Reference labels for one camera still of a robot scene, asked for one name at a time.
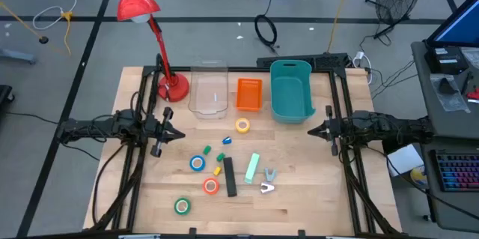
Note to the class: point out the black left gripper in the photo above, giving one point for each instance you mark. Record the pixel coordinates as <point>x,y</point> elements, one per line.
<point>159,130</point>

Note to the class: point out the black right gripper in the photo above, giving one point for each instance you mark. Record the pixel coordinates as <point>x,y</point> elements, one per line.
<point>338,130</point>

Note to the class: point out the blue tape roll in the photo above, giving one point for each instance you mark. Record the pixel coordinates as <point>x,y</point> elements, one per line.
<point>197,157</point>

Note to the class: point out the green staple remover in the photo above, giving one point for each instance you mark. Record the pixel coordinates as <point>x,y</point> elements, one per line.
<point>221,157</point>
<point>207,150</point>

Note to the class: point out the teal plastic bin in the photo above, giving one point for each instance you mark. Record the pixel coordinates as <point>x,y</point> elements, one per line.
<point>290,93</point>

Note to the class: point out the orange tape roll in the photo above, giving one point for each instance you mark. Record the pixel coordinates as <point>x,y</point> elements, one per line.
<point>211,180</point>

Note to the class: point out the clear plastic container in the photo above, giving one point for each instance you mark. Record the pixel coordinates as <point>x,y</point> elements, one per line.
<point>209,81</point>

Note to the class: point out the green tape roll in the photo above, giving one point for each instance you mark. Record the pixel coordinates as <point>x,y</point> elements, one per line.
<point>182,200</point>

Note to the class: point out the black stapler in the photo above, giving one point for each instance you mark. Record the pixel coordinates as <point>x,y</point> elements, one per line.
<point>229,177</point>

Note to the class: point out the mint green stapler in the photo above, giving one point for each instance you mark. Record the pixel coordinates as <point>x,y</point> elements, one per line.
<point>251,168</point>

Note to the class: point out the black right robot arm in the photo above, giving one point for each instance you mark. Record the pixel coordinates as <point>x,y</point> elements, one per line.
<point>393,126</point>

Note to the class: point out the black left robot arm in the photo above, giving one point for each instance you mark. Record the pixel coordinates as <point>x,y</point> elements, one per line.
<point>93,126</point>

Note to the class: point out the yellow tape roll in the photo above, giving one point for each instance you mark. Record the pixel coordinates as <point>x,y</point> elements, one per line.
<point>242,120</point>

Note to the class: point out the orange mesh basket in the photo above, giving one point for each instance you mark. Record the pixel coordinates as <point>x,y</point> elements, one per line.
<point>249,94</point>

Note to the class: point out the white paper box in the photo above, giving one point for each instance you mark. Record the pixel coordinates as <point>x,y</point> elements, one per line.
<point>404,160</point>

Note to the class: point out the yellow and blue disc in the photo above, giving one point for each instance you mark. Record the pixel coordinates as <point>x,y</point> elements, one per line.
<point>419,175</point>

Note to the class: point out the grey side desk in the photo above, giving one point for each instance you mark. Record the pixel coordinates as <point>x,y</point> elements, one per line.
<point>426,100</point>
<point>449,209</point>

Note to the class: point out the clear plastic bag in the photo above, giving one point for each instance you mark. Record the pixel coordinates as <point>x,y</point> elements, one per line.
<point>449,93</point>

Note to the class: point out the red desk lamp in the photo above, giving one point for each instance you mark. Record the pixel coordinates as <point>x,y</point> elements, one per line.
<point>134,3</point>

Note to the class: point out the backlit rainbow keyboard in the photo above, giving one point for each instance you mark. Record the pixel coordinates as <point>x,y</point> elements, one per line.
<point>458,171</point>

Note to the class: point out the small black desk box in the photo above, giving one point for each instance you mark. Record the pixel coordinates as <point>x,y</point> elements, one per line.
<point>445,61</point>

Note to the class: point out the black floor puck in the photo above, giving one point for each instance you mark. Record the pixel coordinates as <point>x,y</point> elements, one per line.
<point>43,39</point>

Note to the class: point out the black wheeled object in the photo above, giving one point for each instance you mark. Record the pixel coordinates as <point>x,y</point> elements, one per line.
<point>4,98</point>

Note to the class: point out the grey metal base leg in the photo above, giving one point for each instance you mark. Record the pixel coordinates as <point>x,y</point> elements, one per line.
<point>18,56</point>

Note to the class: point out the large computer monitor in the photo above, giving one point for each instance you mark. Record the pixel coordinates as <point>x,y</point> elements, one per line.
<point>460,25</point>

